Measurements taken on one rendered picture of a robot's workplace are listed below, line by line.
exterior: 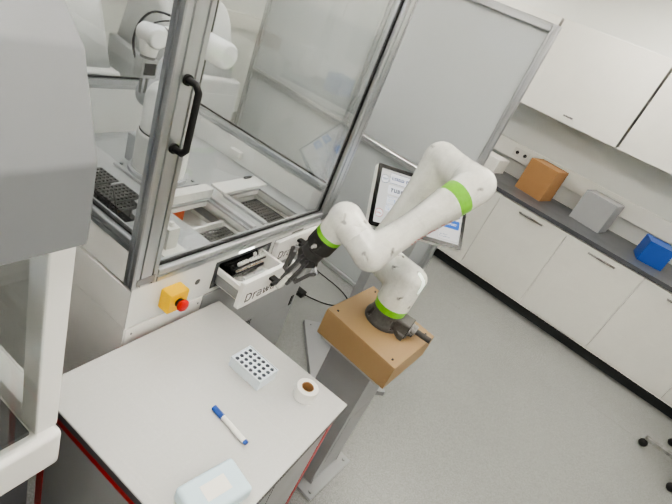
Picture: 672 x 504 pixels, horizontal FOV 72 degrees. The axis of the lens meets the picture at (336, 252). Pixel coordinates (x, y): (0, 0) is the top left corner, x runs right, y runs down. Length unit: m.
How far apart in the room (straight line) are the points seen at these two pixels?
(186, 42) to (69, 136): 0.46
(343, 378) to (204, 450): 0.71
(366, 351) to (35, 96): 1.24
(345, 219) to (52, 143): 0.85
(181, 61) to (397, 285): 0.96
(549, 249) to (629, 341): 0.92
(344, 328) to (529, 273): 2.86
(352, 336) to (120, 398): 0.74
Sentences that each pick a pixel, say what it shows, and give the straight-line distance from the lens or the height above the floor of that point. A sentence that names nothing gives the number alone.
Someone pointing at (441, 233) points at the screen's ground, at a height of 1.00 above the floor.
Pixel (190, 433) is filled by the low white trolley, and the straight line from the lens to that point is 1.31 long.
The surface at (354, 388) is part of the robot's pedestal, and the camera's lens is 1.81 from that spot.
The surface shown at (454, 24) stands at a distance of 3.06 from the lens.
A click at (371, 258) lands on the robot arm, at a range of 1.32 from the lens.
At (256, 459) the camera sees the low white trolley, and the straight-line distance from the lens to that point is 1.31.
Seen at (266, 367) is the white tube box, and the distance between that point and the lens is 1.46.
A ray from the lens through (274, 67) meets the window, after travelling 1.35.
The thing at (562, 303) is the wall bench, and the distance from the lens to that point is 4.31.
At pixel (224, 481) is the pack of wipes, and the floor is 0.81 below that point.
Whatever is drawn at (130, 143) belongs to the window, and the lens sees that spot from 1.25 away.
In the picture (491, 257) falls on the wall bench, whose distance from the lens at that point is 4.35.
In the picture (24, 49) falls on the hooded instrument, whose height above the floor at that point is 1.63.
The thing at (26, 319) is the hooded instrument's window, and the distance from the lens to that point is 0.85.
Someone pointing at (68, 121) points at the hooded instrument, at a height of 1.55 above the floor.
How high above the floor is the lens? 1.82
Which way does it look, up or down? 28 degrees down
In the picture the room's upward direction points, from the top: 24 degrees clockwise
